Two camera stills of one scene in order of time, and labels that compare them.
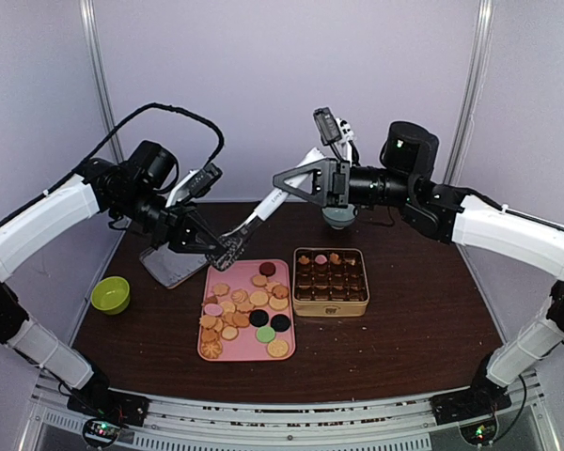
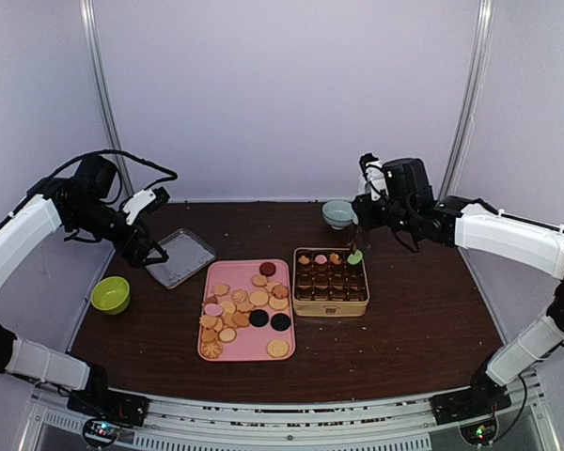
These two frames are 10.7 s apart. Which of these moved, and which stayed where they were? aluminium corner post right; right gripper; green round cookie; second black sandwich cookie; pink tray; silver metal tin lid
Moved: right gripper; green round cookie
Stayed: silver metal tin lid; aluminium corner post right; pink tray; second black sandwich cookie
